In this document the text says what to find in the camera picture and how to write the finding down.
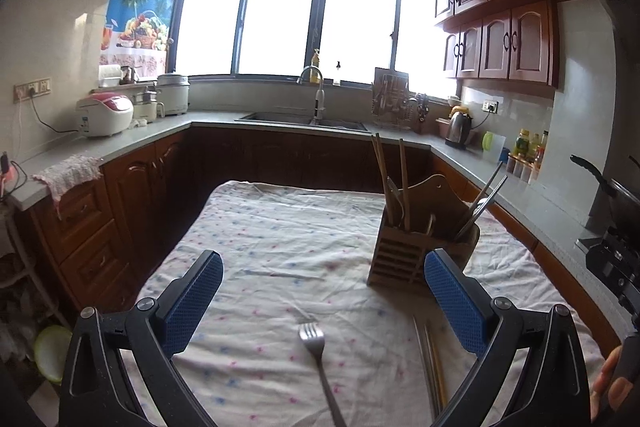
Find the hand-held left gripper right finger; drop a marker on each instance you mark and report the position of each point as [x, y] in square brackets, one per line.
[452, 302]

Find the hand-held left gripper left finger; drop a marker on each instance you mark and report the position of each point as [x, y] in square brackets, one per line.
[195, 302]

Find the metal chopstick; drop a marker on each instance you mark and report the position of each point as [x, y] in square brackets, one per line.
[424, 357]
[482, 199]
[487, 207]

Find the wooden utensil holder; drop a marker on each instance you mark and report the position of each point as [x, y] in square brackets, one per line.
[400, 252]

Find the metal fork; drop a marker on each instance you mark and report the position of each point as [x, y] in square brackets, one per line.
[312, 339]

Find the dark wooden chopstick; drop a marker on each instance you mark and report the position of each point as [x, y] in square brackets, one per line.
[404, 182]

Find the light wooden chopstick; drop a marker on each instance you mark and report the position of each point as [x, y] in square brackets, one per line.
[376, 172]
[381, 177]

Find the person's right hand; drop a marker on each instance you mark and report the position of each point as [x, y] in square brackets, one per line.
[607, 382]

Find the brown wooden chopstick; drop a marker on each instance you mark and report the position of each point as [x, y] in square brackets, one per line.
[430, 225]

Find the white floral tablecloth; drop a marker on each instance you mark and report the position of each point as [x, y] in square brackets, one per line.
[280, 247]

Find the brown wooden lower cabinets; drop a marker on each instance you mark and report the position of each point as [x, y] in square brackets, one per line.
[125, 197]

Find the seasoning jar set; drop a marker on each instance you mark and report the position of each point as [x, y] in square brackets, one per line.
[522, 171]

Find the yellow green plastic basin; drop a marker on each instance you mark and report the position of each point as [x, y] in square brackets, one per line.
[50, 352]

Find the green label bottle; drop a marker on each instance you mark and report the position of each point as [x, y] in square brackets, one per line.
[521, 144]

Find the steel electric kettle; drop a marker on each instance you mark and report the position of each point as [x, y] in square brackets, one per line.
[457, 129]

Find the grey kitchen countertop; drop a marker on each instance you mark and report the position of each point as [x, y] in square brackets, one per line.
[125, 142]

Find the pink knitted cloth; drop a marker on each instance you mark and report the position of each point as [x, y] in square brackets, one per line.
[67, 174]

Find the knife holder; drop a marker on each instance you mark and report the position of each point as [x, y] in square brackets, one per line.
[421, 107]

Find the large white rice cooker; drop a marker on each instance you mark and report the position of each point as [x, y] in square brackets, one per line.
[172, 94]

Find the pink and white rice cooker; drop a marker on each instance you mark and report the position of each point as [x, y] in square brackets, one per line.
[105, 112]

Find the steel kitchen sink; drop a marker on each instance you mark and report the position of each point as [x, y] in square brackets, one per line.
[300, 119]

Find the metal dish rack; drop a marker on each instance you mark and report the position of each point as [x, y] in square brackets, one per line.
[392, 99]

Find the grey range hood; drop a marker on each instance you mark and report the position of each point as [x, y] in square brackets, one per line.
[612, 57]

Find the metal sink faucet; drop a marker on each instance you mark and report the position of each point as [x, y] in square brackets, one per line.
[318, 99]

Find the white container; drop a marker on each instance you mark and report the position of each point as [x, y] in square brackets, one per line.
[110, 76]

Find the small dark-capped bottle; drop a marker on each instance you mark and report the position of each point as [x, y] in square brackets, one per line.
[337, 76]

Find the yellow dish soap bottle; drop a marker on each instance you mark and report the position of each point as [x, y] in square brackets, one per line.
[315, 67]

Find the kitchen window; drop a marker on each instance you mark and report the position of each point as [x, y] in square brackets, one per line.
[280, 17]

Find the blue printed window blind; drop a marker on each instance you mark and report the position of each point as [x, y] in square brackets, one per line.
[140, 2]

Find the small wall socket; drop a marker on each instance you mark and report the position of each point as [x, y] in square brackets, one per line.
[490, 107]

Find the wall socket strip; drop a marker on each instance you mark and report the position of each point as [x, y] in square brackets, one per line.
[32, 89]

